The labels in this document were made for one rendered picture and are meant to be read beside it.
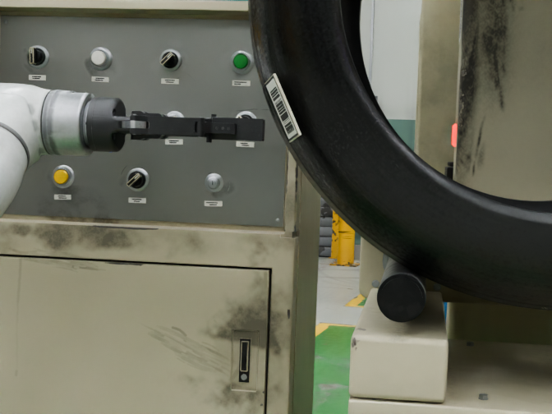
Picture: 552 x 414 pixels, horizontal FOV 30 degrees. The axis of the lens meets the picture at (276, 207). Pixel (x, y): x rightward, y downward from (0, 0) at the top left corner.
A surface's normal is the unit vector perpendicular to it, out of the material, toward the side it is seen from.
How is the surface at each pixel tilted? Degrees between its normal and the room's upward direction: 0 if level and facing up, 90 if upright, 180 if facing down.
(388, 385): 90
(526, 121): 90
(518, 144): 90
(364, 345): 90
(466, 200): 100
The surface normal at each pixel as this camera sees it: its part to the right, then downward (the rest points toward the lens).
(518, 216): -0.18, 0.22
